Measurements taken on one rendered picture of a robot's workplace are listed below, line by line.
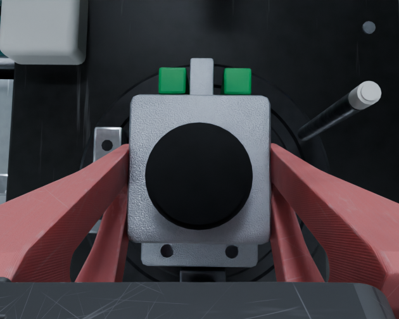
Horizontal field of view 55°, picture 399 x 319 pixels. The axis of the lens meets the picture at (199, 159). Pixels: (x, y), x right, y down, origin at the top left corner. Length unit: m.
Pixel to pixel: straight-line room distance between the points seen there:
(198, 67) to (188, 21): 0.09
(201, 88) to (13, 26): 0.13
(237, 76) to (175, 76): 0.03
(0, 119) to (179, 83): 0.19
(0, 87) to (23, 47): 0.09
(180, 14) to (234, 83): 0.10
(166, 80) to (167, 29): 0.09
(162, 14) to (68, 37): 0.06
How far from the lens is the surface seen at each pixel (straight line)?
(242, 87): 0.17
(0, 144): 0.33
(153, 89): 0.22
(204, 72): 0.16
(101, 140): 0.20
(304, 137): 0.21
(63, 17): 0.25
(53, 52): 0.24
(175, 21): 0.26
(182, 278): 0.21
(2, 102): 0.33
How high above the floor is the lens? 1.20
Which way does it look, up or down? 84 degrees down
